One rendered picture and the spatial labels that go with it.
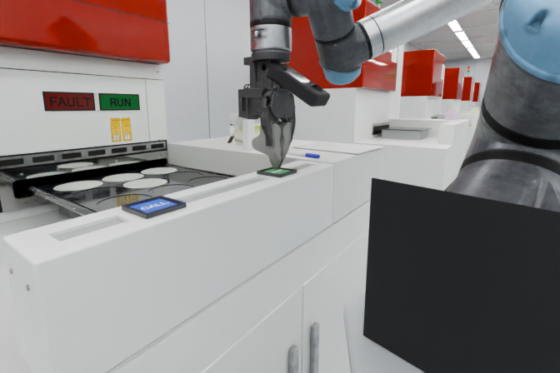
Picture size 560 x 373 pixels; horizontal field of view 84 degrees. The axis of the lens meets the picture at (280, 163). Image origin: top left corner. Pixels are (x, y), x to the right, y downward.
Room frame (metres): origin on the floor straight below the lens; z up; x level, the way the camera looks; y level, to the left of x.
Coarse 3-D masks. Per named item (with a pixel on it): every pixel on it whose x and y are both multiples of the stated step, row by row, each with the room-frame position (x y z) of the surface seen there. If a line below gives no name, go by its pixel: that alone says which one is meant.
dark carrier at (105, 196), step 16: (144, 176) 0.83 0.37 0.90; (160, 176) 0.83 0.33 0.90; (176, 176) 0.84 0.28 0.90; (192, 176) 0.84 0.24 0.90; (208, 176) 0.83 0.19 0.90; (224, 176) 0.83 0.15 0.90; (64, 192) 0.67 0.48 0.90; (80, 192) 0.67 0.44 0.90; (96, 192) 0.67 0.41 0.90; (112, 192) 0.67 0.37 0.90; (128, 192) 0.67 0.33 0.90; (144, 192) 0.67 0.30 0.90; (160, 192) 0.67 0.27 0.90; (96, 208) 0.56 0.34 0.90
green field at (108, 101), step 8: (104, 96) 0.90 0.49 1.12; (112, 96) 0.92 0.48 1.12; (120, 96) 0.93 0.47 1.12; (128, 96) 0.95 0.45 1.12; (136, 96) 0.97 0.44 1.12; (104, 104) 0.89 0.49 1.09; (112, 104) 0.91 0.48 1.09; (120, 104) 0.93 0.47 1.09; (128, 104) 0.95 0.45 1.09; (136, 104) 0.97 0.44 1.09
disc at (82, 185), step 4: (64, 184) 0.74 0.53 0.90; (68, 184) 0.74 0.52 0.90; (72, 184) 0.74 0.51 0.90; (76, 184) 0.74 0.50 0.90; (80, 184) 0.74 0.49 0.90; (84, 184) 0.74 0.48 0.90; (88, 184) 0.74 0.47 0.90; (92, 184) 0.74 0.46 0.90; (96, 184) 0.74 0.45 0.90; (100, 184) 0.74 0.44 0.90; (56, 188) 0.70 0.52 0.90; (60, 188) 0.70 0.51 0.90; (64, 188) 0.70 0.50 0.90; (68, 188) 0.70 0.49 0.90; (72, 188) 0.70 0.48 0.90; (76, 188) 0.70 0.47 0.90; (80, 188) 0.70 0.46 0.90; (84, 188) 0.70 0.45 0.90
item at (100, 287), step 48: (192, 192) 0.45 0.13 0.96; (240, 192) 0.45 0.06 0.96; (288, 192) 0.54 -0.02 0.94; (48, 240) 0.28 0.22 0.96; (96, 240) 0.28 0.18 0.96; (144, 240) 0.32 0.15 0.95; (192, 240) 0.37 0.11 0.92; (240, 240) 0.44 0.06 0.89; (288, 240) 0.54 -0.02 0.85; (48, 288) 0.24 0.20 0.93; (96, 288) 0.27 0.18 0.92; (144, 288) 0.31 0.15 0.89; (192, 288) 0.36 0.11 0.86; (48, 336) 0.24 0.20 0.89; (96, 336) 0.27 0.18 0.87; (144, 336) 0.31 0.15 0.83
